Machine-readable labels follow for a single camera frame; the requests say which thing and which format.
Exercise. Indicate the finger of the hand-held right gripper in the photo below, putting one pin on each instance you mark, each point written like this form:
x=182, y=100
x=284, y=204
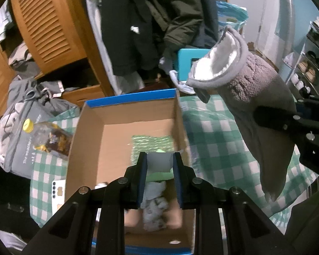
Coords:
x=304, y=110
x=271, y=118

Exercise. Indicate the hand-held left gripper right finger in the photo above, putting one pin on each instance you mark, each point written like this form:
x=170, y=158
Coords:
x=178, y=180

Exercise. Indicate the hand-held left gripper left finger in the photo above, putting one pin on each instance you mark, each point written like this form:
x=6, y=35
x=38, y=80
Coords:
x=142, y=180

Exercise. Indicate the light green roll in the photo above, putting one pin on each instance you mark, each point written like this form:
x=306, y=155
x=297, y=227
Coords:
x=159, y=163

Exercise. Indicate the white and blue plastic packet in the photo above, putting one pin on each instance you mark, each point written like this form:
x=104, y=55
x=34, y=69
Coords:
x=154, y=207

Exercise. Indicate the grey fleece sock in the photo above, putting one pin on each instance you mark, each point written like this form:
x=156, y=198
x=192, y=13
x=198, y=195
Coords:
x=255, y=90

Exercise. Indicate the green scouring pad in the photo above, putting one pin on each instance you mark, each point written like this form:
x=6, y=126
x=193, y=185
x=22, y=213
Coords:
x=148, y=143

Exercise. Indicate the blue-rimmed cardboard box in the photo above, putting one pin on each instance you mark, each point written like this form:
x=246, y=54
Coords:
x=109, y=138

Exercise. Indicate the person's right forearm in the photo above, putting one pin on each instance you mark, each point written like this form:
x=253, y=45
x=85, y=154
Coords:
x=308, y=223

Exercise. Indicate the group of shoes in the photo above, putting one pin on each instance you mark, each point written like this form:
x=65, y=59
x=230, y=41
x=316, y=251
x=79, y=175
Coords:
x=311, y=70

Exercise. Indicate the green checked tablecloth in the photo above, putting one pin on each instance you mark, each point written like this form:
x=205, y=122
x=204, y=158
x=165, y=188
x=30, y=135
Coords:
x=215, y=143

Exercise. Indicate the grey shoe rack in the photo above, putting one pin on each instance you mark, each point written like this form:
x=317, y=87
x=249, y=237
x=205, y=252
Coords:
x=307, y=41

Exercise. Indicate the white phone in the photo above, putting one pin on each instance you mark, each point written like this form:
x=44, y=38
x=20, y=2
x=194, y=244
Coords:
x=59, y=191

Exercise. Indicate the white plastic bag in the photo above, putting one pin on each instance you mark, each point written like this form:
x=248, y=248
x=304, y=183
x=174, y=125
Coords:
x=180, y=85

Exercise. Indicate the white door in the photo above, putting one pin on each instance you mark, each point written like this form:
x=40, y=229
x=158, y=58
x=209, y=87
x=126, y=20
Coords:
x=268, y=18

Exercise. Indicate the yellow-capped plastic bottle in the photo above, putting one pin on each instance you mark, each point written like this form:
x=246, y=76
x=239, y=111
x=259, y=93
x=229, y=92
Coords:
x=50, y=138

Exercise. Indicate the teal box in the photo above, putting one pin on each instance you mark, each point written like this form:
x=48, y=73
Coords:
x=184, y=61

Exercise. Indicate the wooden wardrobe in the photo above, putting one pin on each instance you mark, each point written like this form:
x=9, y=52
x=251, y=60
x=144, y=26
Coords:
x=82, y=93

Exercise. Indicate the grey pipe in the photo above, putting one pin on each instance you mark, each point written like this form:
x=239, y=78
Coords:
x=287, y=2

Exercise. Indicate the blue printed plastic bag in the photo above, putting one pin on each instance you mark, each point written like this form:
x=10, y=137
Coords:
x=231, y=13

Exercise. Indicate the navy garment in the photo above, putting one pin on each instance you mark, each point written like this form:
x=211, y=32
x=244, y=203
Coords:
x=210, y=18

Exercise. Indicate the grey printed cloth bag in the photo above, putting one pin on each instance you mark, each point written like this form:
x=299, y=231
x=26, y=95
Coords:
x=18, y=148

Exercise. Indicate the olive green jacket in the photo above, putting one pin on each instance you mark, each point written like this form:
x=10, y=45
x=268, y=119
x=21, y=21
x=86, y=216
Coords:
x=180, y=13

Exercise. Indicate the black coat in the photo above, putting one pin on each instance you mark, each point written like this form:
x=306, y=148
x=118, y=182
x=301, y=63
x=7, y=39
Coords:
x=119, y=32

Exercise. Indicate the grey hoodie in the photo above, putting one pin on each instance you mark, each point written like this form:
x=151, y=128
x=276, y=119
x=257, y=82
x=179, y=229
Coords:
x=21, y=87

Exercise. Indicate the grey folded clothes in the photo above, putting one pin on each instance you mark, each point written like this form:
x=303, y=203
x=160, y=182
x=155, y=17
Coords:
x=24, y=61

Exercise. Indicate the wooden louvered door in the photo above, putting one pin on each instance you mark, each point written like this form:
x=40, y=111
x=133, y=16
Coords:
x=47, y=26

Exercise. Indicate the white folded clothes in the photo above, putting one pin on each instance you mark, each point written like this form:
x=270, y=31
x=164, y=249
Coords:
x=4, y=24

